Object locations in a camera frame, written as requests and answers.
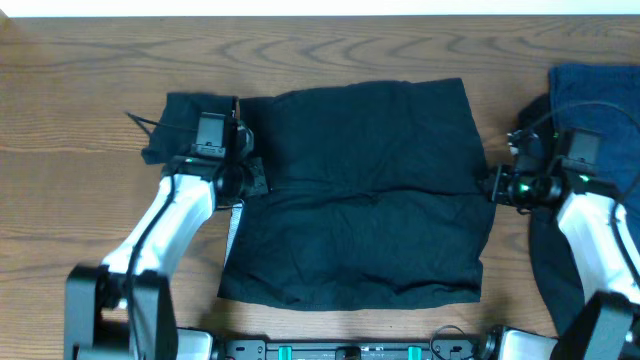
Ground black garment under pile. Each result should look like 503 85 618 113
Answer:
518 94 584 335

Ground black shorts with white trim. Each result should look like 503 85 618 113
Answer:
218 78 496 311

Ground small folded black garment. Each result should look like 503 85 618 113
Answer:
141 92 238 165

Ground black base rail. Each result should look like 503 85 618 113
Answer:
225 337 499 360

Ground navy blue garment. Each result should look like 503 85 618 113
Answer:
548 62 640 201

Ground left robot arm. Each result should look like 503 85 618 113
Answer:
63 113 267 360

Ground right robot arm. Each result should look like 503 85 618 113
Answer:
473 129 639 359

